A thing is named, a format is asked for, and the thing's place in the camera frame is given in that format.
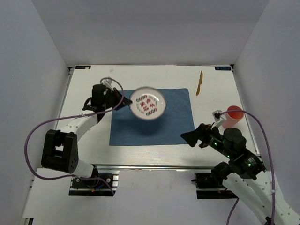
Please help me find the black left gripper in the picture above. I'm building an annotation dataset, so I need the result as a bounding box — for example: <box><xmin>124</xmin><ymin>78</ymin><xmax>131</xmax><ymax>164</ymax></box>
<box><xmin>102</xmin><ymin>87</ymin><xmax>132</xmax><ymax>110</ymax></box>

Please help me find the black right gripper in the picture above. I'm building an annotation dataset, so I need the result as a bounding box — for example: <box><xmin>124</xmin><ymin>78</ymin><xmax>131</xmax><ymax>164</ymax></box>
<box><xmin>180</xmin><ymin>122</ymin><xmax>233</xmax><ymax>158</ymax></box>

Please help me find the white patterned plate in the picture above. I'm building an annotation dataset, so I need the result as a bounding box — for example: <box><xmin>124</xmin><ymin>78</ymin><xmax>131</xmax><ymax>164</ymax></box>
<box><xmin>129</xmin><ymin>86</ymin><xmax>166</xmax><ymax>120</ymax></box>

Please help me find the blue cloth napkin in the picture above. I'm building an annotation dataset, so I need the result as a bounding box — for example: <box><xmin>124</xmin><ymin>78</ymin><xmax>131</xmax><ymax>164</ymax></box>
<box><xmin>109</xmin><ymin>89</ymin><xmax>195</xmax><ymax>146</ymax></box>

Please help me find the red plastic cup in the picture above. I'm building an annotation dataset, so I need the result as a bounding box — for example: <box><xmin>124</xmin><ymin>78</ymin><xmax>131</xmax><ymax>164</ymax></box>
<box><xmin>222</xmin><ymin>105</ymin><xmax>244</xmax><ymax>128</ymax></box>

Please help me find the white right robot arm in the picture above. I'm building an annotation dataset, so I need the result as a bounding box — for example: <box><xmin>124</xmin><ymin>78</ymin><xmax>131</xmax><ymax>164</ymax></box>
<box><xmin>181</xmin><ymin>124</ymin><xmax>300</xmax><ymax>225</ymax></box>

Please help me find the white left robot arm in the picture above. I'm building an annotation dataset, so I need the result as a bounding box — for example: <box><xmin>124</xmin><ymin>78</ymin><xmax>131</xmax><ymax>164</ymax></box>
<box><xmin>41</xmin><ymin>84</ymin><xmax>132</xmax><ymax>187</ymax></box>

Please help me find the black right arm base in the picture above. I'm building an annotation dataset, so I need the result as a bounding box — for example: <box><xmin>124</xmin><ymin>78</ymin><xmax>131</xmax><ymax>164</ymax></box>
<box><xmin>191</xmin><ymin>173</ymin><xmax>237</xmax><ymax>199</ymax></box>

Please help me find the gold knife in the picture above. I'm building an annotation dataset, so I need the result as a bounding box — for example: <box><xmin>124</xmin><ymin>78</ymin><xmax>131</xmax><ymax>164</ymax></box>
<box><xmin>196</xmin><ymin>71</ymin><xmax>203</xmax><ymax>96</ymax></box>

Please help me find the left blue corner label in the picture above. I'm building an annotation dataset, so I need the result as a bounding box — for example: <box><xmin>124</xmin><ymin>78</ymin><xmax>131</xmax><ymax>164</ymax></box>
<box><xmin>75</xmin><ymin>65</ymin><xmax>91</xmax><ymax>70</ymax></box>

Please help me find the blue corner label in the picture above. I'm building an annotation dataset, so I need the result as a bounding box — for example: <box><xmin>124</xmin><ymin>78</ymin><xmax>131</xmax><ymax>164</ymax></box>
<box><xmin>215</xmin><ymin>67</ymin><xmax>232</xmax><ymax>71</ymax></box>
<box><xmin>75</xmin><ymin>65</ymin><xmax>91</xmax><ymax>70</ymax></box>

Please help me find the right blue corner label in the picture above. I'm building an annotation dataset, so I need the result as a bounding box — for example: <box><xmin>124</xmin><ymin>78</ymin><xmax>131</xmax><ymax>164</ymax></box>
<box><xmin>215</xmin><ymin>67</ymin><xmax>232</xmax><ymax>71</ymax></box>

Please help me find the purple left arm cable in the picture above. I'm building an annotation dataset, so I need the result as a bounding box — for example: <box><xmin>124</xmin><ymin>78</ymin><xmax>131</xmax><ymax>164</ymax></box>
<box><xmin>24</xmin><ymin>77</ymin><xmax>124</xmax><ymax>195</ymax></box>

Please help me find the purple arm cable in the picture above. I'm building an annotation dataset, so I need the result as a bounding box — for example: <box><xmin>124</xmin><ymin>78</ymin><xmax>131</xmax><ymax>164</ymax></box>
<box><xmin>24</xmin><ymin>77</ymin><xmax>124</xmax><ymax>195</ymax></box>
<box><xmin>217</xmin><ymin>110</ymin><xmax>276</xmax><ymax>225</ymax></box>

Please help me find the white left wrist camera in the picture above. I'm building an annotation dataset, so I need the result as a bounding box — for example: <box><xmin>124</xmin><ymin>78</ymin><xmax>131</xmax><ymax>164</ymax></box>
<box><xmin>100</xmin><ymin>77</ymin><xmax>113</xmax><ymax>89</ymax></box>

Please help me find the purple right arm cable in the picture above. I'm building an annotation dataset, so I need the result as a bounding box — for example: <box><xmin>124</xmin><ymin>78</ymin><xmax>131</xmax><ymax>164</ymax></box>
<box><xmin>217</xmin><ymin>110</ymin><xmax>276</xmax><ymax>225</ymax></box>

